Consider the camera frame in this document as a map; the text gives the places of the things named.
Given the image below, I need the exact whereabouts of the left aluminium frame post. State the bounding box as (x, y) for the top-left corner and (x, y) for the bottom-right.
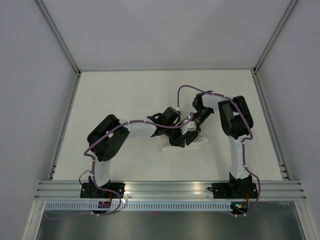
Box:
(34, 0), (81, 76)

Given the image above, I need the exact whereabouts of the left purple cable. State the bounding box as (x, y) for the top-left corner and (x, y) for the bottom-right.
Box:
(43, 112), (196, 221)

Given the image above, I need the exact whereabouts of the right side aluminium rail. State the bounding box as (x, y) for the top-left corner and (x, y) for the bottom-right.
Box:
(251, 68), (292, 181)

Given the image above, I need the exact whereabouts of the aluminium front rail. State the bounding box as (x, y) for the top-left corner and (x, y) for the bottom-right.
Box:
(33, 180), (307, 201)

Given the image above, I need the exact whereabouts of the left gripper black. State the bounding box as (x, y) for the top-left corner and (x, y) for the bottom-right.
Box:
(163, 123), (188, 149)

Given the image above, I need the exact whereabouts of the white cloth napkin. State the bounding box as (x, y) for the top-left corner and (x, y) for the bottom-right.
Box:
(156, 133), (210, 153)

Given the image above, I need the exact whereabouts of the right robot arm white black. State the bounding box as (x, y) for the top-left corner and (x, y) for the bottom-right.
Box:
(184, 92), (254, 198)

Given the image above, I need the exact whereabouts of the purple cable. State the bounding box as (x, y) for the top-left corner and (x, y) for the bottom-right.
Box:
(43, 112), (196, 221)
(176, 84), (262, 218)

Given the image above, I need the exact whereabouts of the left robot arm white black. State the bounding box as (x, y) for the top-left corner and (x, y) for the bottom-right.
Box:
(83, 107), (194, 198)

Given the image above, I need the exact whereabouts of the left side aluminium rail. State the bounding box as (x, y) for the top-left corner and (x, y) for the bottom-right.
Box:
(46, 73), (81, 181)

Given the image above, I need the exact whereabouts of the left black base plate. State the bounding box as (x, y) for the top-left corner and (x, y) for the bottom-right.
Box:
(80, 182), (125, 199)

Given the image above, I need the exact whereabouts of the right aluminium frame post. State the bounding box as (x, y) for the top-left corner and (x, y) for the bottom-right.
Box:
(252, 0), (300, 75)

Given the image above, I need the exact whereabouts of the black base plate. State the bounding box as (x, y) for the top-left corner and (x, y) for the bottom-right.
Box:
(80, 182), (125, 199)
(210, 183), (258, 199)

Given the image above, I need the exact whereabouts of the white slotted cable duct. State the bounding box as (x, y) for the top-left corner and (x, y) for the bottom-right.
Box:
(45, 200), (232, 212)

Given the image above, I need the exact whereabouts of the aluminium frame post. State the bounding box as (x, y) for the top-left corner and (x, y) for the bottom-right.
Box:
(252, 0), (300, 75)
(34, 0), (81, 76)

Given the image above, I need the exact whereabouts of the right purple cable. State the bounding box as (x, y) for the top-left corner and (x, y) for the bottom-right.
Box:
(176, 84), (262, 218)

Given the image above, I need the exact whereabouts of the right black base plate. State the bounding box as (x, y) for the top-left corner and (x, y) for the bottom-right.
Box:
(210, 183), (258, 199)

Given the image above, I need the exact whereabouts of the aluminium rail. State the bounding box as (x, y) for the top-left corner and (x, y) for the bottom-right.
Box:
(33, 180), (307, 201)
(46, 73), (81, 181)
(251, 68), (292, 181)

